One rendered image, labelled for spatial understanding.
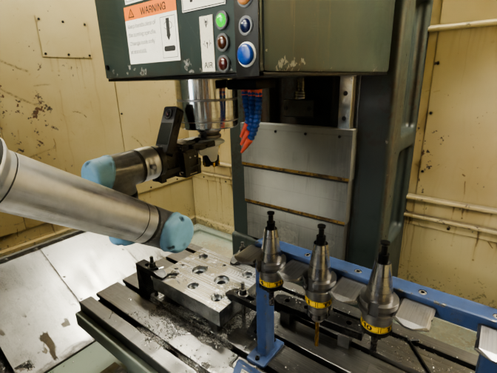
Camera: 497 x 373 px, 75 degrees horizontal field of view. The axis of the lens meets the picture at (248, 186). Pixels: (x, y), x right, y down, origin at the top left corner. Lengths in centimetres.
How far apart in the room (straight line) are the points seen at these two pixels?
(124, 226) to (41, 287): 115
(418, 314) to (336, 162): 68
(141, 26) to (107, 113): 118
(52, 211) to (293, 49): 44
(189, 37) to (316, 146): 70
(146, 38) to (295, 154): 72
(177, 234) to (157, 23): 39
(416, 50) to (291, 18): 92
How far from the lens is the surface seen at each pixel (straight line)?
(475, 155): 148
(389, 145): 116
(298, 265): 69
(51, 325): 158
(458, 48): 147
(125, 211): 56
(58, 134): 177
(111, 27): 82
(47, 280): 172
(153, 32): 70
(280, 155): 128
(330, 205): 124
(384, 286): 59
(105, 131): 187
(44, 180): 49
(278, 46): 56
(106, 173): 69
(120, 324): 112
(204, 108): 81
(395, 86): 114
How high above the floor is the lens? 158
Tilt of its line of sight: 18 degrees down
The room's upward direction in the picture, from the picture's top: 2 degrees counter-clockwise
